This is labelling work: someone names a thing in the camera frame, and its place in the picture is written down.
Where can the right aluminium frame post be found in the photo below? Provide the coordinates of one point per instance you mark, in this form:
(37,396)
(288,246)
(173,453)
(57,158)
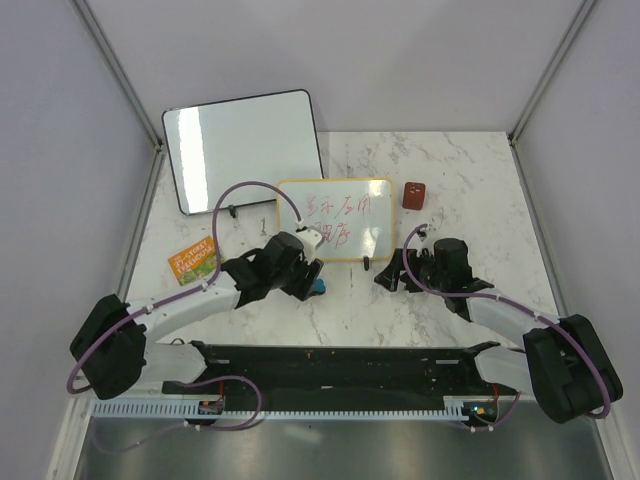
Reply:
(562,50)

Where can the orange treehouse book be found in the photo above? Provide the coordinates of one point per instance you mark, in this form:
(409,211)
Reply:
(196,262)

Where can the white slotted cable duct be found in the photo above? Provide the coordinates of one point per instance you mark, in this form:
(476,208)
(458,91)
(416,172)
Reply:
(197,410)

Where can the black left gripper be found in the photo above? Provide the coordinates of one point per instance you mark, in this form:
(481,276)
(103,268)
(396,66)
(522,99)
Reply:
(304,285)

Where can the black framed large whiteboard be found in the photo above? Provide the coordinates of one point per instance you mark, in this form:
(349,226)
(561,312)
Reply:
(213,146)

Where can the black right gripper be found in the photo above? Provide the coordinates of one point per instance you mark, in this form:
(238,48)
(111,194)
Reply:
(389,276)

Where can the left aluminium frame post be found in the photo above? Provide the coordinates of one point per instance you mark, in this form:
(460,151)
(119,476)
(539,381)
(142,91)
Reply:
(92,25)

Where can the blue whiteboard eraser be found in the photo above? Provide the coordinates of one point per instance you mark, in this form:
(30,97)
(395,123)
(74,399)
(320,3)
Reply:
(319,287)

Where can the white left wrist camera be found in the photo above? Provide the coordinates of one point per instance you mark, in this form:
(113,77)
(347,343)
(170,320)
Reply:
(311,239)

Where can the yellow framed small whiteboard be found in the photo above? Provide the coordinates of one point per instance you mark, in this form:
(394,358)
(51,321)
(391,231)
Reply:
(356,216)

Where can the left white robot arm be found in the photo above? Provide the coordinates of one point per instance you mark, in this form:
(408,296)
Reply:
(120,344)

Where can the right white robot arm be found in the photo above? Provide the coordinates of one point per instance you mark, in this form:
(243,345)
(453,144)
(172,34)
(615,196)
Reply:
(560,361)

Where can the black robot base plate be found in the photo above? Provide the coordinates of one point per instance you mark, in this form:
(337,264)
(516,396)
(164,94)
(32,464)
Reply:
(338,377)

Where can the aluminium frame post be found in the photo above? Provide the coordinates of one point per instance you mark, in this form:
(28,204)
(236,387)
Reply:
(92,25)
(562,50)

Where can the red block eraser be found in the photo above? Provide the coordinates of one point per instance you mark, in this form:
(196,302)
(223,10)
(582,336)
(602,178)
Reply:
(414,194)

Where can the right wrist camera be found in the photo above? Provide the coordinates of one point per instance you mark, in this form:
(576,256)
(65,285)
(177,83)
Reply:
(424,232)

